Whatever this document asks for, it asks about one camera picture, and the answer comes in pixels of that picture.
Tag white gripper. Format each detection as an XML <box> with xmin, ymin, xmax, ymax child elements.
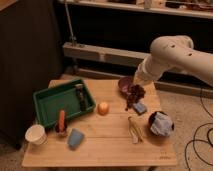
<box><xmin>133</xmin><ymin>64</ymin><xmax>155</xmax><ymax>86</ymax></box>

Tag dark purple grapes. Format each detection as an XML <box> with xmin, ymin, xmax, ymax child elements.
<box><xmin>125</xmin><ymin>84</ymin><xmax>145</xmax><ymax>111</ymax></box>

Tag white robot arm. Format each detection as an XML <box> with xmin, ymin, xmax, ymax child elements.
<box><xmin>133</xmin><ymin>35</ymin><xmax>213</xmax><ymax>86</ymax></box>

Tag purple bowl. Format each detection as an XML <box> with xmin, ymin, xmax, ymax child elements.
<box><xmin>118</xmin><ymin>76</ymin><xmax>133</xmax><ymax>94</ymax></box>

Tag dark bowl with cloth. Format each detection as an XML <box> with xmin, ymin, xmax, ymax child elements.
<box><xmin>148</xmin><ymin>111</ymin><xmax>174</xmax><ymax>133</ymax></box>

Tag small dark bowl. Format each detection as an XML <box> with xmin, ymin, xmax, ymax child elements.
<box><xmin>54</xmin><ymin>123</ymin><xmax>68</xmax><ymax>137</ymax></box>

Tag blue sponge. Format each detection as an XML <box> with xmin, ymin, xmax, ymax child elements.
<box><xmin>133</xmin><ymin>102</ymin><xmax>147</xmax><ymax>115</ymax></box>

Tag wooden utensil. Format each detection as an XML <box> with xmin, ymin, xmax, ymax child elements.
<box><xmin>128</xmin><ymin>117</ymin><xmax>143</xmax><ymax>144</ymax></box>

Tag orange apple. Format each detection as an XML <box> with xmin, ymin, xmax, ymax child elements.
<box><xmin>98</xmin><ymin>102</ymin><xmax>109</xmax><ymax>115</ymax></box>

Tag orange carrot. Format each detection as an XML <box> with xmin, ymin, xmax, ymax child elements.
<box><xmin>58</xmin><ymin>110</ymin><xmax>65</xmax><ymax>132</ymax></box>

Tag blue plastic cup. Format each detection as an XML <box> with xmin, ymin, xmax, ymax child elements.
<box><xmin>68</xmin><ymin>128</ymin><xmax>85</xmax><ymax>149</ymax></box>

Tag green plastic tray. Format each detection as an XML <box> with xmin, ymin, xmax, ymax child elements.
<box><xmin>33</xmin><ymin>79</ymin><xmax>96</xmax><ymax>128</ymax></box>

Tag white paper cup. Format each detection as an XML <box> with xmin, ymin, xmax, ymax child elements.
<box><xmin>25</xmin><ymin>124</ymin><xmax>47</xmax><ymax>145</ymax></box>

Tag grey metal rail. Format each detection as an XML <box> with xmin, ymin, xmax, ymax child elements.
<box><xmin>63</xmin><ymin>42</ymin><xmax>150</xmax><ymax>67</ymax></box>

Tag black floor cable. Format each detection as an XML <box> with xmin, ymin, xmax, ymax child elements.
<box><xmin>184</xmin><ymin>84</ymin><xmax>213</xmax><ymax>168</ymax></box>

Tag wall shelf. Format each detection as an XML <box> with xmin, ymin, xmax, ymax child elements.
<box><xmin>57</xmin><ymin>0</ymin><xmax>213</xmax><ymax>19</ymax></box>

